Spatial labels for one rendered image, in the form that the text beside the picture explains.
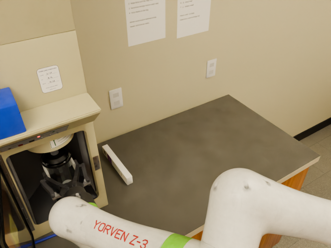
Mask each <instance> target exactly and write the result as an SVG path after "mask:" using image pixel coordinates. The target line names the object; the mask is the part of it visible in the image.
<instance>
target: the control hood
mask: <svg viewBox="0 0 331 248"><path fill-rule="evenodd" d="M100 113H101V109H100V108H99V106H98V105H97V104H96V103H95V101H94V100H93V99H92V98H91V97H90V95H89V94H88V93H83V94H79V95H76V96H73V97H69V98H66V99H63V100H59V101H56V102H53V103H49V104H46V105H42V106H39V107H36V108H33V109H30V110H26V111H23V112H20V114H21V116H22V119H23V122H24V125H25V128H26V132H23V133H20V134H17V135H14V136H11V137H8V138H5V139H1V140H0V148H2V147H5V146H8V145H11V144H14V143H17V142H20V141H22V140H25V139H28V138H31V137H34V136H37V135H40V134H43V133H46V132H49V131H52V130H55V129H58V128H61V127H64V126H67V125H69V126H68V128H67V130H69V129H72V128H75V127H78V126H80V125H83V124H87V123H90V122H93V121H94V120H95V119H96V118H97V116H98V115H99V114H100Z"/></svg>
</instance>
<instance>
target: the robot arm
mask: <svg viewBox="0 0 331 248"><path fill-rule="evenodd" d="M70 160H71V164H72V166H73V168H74V170H75V173H74V177H73V180H72V181H70V182H68V183H65V184H62V183H59V182H57V181H55V180H53V179H51V178H50V175H49V173H48V171H47V169H46V168H45V167H44V166H43V169H44V172H43V173H42V174H43V177H44V180H41V181H40V183H41V186H42V187H43V188H44V189H45V190H46V191H47V192H48V193H49V194H50V196H51V197H52V200H53V201H56V199H57V198H62V199H60V200H59V201H57V202H56V203H55V204H54V205H53V207H52V208H51V210H50V213H49V225H50V228H51V230H52V231H53V232H54V233H55V234H56V235H57V236H59V237H62V238H64V239H67V240H69V241H71V242H73V243H75V244H76V245H77V246H79V247H80V248H259V244H260V240H261V238H262V236H263V235H265V234H268V233H270V234H277V235H284V236H290V237H296V238H301V239H306V240H310V241H314V242H318V243H322V244H325V245H329V246H331V200H327V199H324V198H320V197H317V196H314V195H311V194H307V193H304V192H301V191H299V190H296V189H293V188H290V187H288V186H285V185H282V184H280V183H278V182H275V181H274V180H271V179H269V178H267V177H265V176H262V175H260V174H258V173H256V172H254V171H252V170H249V169H245V168H234V169H230V170H227V171H225V172H223V173H222V174H221V175H219V176H218V177H217V178H216V180H215V181H214V183H213V185H212V187H211V190H210V195H209V202H208V208H207V214H206V219H205V224H204V229H203V233H202V238H201V241H200V240H197V239H194V238H190V237H187V236H183V235H180V234H176V233H172V232H169V231H165V230H161V229H157V228H153V227H149V226H145V225H141V224H138V223H135V222H131V221H128V220H125V219H123V218H120V217H117V216H114V215H112V214H110V213H107V212H105V211H103V210H101V209H99V208H98V206H97V204H96V203H95V201H94V199H93V198H92V196H91V194H90V193H88V192H86V191H85V189H84V187H85V186H86V185H88V186H90V185H91V182H90V179H89V178H88V177H87V172H86V168H85V163H82V164H78V162H77V160H73V159H72V158H71V159H70ZM81 169H82V170H83V175H84V181H83V183H81V182H79V175H80V171H81ZM48 184H49V185H51V186H53V187H54V188H56V189H58V190H59V191H60V193H59V194H57V193H56V192H54V191H53V189H52V188H51V187H50V186H49V185H48Z"/></svg>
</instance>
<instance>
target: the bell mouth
mask: <svg viewBox="0 0 331 248"><path fill-rule="evenodd" d="M73 135H74V133H73V134H70V135H67V136H64V137H61V138H59V139H56V140H53V141H50V142H47V143H44V144H41V145H39V146H36V147H33V148H30V149H27V150H28V151H30V152H33V153H49V152H53V151H56V150H58V149H60V148H62V147H64V146H65V145H67V144H68V143H69V142H70V141H71V139H72V138H73Z"/></svg>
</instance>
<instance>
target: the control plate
mask: <svg viewBox="0 0 331 248"><path fill-rule="evenodd" d="M68 126H69V125H67V126H64V127H61V128H58V129H55V130H52V131H55V132H52V131H49V132H46V133H43V134H40V135H37V136H34V137H31V138H28V139H25V140H22V141H20V142H17V143H14V144H11V145H8V146H5V147H2V148H0V151H1V152H5V151H8V149H9V148H11V149H14V148H16V147H18V145H21V144H23V145H25V144H28V143H29V141H31V140H34V141H37V140H40V139H41V137H43V138H45V137H48V136H49V135H50V134H51V135H54V134H57V132H59V133H60V132H63V131H66V130H67V128H68ZM38 136H40V137H38Z"/></svg>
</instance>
